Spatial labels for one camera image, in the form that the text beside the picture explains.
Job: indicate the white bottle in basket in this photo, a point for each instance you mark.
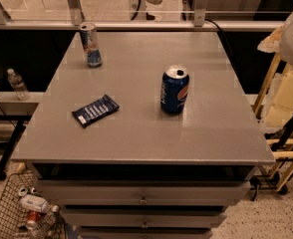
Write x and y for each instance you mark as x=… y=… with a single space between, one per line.
x=35 y=203

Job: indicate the clear plastic water bottle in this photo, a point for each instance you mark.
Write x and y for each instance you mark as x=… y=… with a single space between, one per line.
x=18 y=85

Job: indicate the dark blue snack packet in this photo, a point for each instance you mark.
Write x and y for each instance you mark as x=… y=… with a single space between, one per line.
x=95 y=111

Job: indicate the grey side bench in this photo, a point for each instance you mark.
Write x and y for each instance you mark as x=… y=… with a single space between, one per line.
x=16 y=113

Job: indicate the grey drawer cabinet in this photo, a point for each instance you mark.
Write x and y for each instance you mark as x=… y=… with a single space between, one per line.
x=141 y=173

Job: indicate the red bull can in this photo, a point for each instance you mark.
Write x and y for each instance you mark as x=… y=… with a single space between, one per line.
x=89 y=40

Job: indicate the red can in basket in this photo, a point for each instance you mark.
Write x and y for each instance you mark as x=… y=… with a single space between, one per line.
x=32 y=219

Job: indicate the blue pepsi can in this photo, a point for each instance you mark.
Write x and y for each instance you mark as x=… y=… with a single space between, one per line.
x=174 y=89

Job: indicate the black wire basket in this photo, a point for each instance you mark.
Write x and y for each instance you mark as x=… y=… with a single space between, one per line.
x=13 y=217

